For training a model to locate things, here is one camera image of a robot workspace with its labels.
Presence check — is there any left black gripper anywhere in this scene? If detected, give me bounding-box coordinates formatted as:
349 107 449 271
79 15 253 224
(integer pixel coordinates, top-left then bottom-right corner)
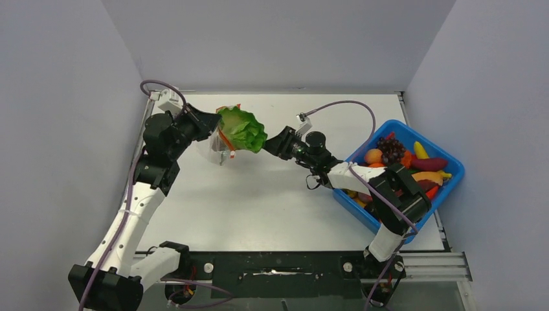
167 102 221 159

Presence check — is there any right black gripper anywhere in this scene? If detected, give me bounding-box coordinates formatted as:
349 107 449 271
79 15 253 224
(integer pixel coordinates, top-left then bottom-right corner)
260 126 318 167

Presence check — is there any green lettuce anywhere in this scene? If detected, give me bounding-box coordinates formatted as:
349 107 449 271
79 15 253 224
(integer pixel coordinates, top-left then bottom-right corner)
217 106 268 154

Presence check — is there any clear zip bag orange zipper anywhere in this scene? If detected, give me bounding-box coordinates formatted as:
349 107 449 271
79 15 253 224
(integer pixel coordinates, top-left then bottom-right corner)
197 125 236 166

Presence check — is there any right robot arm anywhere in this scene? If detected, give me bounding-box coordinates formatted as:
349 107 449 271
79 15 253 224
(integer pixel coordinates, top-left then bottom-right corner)
263 126 431 277

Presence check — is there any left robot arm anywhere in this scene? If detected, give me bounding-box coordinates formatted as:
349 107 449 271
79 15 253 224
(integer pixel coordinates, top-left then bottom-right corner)
68 104 221 310

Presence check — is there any peach apricot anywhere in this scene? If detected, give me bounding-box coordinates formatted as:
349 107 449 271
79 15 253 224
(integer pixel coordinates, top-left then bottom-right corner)
364 148 383 165

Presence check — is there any purple grapes bunch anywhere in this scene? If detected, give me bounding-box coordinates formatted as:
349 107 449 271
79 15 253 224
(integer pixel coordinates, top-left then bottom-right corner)
377 137 407 165

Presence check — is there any yellow banana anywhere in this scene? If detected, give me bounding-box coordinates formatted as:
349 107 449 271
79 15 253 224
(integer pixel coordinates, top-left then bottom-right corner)
414 141 430 159

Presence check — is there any purple sweet potato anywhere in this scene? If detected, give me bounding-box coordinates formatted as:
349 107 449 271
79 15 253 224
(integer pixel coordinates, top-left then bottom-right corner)
410 157 448 172

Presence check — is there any red carrot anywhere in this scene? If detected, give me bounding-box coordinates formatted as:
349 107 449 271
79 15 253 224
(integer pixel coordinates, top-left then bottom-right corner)
425 185 440 201

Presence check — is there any blue plastic bin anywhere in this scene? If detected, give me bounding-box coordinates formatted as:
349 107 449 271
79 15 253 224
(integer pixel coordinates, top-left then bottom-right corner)
333 119 465 233

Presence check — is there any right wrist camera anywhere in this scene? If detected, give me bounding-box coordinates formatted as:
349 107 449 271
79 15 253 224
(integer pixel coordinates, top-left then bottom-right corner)
296 113 312 137

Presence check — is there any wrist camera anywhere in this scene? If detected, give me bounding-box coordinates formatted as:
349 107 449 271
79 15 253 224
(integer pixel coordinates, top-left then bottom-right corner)
296 113 312 137
149 89 183 116

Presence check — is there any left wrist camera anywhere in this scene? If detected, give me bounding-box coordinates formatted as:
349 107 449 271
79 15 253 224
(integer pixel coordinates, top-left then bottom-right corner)
149 89 183 116

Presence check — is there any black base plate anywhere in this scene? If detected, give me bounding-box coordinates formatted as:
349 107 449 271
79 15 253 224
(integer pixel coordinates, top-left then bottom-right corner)
170 251 385 299

